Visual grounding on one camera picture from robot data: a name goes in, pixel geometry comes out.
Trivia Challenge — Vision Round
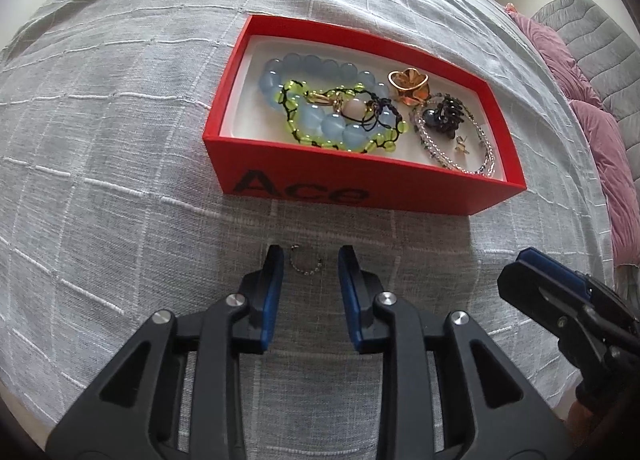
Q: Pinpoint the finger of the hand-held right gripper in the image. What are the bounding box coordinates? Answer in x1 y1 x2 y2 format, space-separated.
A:
517 247 596 298
497 262 618 366

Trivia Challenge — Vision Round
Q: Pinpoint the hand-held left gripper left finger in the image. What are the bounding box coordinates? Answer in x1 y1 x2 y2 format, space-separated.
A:
45 244 285 460

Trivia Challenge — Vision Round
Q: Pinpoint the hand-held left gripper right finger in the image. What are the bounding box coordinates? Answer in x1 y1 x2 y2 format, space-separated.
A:
337 245 577 460

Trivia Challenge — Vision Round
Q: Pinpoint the small metal bead ring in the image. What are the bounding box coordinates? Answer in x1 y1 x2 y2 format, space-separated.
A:
289 246 324 281

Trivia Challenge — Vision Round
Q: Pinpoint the red cardboard box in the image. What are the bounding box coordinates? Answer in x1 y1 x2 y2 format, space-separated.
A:
202 15 527 216

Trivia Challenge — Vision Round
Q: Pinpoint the clear small bead strand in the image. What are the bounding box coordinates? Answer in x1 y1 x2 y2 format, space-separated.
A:
411 92 497 177

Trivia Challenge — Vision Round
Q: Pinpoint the green bead black cord bracelet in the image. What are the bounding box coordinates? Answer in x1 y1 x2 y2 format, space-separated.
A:
280 80 410 155

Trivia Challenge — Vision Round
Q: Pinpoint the pale pink oval stone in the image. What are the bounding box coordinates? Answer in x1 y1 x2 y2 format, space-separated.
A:
336 99 368 122

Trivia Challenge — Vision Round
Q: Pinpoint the black hair claw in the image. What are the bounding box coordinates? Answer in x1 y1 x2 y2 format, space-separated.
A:
419 95 466 137

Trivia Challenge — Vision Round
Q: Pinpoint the blue bead bracelet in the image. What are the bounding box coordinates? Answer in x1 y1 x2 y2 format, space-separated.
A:
259 53 399 151

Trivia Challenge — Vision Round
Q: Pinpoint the gold flower ring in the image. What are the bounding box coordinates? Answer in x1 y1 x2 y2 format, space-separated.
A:
387 67 431 107

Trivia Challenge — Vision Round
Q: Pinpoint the pink velvet blanket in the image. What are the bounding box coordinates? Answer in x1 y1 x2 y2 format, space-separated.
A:
505 2 640 272

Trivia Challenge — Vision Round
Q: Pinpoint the grey checked bedspread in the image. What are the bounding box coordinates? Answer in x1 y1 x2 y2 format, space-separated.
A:
0 0 623 460

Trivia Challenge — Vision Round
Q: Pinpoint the grey quilted cushion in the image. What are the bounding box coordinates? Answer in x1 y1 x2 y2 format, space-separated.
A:
531 0 640 127

